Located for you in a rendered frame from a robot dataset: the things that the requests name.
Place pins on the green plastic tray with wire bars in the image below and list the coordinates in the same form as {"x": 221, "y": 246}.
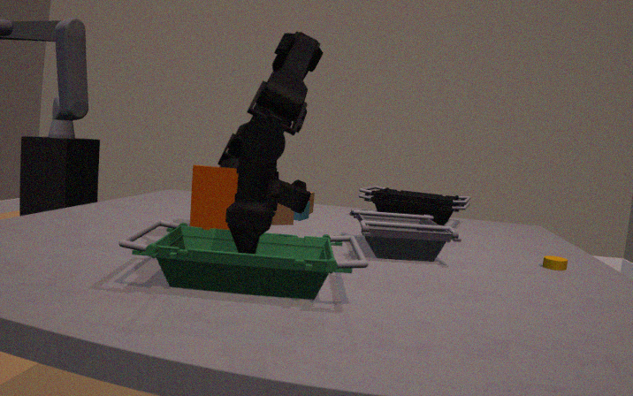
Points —
{"x": 283, "y": 265}

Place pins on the short yellow cylinder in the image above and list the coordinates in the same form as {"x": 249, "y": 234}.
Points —
{"x": 555, "y": 263}

